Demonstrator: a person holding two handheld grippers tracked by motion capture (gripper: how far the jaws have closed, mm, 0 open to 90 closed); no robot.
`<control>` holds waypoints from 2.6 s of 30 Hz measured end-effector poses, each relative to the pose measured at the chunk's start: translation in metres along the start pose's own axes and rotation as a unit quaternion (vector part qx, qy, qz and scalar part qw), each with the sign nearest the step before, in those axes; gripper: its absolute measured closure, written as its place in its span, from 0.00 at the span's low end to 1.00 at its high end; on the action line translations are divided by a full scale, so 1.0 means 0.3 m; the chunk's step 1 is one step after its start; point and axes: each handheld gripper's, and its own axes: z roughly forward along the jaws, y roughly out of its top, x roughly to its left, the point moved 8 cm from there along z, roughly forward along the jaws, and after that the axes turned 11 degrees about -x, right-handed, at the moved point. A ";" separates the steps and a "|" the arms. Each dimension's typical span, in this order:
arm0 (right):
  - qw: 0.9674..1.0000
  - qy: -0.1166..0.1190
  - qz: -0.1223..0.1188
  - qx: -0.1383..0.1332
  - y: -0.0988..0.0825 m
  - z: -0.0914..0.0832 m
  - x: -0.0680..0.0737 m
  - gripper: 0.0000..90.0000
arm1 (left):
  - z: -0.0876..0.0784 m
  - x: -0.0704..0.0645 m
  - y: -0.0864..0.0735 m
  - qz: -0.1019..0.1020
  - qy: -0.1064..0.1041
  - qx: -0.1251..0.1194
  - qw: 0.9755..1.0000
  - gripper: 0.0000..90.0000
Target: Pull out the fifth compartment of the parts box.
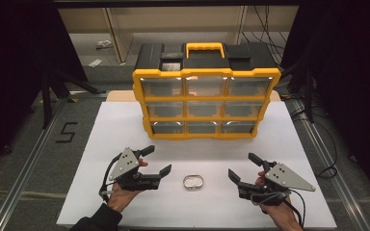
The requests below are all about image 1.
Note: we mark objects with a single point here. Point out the clear plastic organizer drawer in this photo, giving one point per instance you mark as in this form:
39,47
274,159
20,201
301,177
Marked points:
202,127

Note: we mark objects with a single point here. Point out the set of clear plastic drawers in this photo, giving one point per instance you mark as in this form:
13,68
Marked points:
162,87

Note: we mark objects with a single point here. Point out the white paper scrap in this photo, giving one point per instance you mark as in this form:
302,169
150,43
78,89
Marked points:
95,63

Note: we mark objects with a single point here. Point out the small oval metal tin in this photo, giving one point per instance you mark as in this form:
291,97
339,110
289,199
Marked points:
193,182

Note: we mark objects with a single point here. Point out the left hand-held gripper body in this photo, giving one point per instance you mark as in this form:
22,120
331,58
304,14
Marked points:
125,163

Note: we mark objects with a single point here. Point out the black curtain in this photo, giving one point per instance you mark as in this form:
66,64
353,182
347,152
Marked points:
350,64
13,64

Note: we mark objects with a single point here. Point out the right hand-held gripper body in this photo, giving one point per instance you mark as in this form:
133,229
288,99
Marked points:
285,179

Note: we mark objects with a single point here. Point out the light wooden furniture frame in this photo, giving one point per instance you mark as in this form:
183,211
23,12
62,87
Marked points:
118,35

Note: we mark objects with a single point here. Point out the person's right hand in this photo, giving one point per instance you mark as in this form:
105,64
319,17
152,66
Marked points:
281,213

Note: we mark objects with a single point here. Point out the small grey floor item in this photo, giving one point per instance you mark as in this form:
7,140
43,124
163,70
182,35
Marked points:
104,44

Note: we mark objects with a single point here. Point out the yellow black drawer organizer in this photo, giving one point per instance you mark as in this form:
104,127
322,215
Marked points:
205,72

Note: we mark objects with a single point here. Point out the black metal stand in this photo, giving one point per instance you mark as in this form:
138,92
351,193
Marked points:
309,96
46,102

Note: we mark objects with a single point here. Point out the person's left hand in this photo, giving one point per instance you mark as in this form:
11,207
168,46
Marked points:
120,197

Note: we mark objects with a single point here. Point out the metal floor rail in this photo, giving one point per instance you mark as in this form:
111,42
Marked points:
31,160
343,192

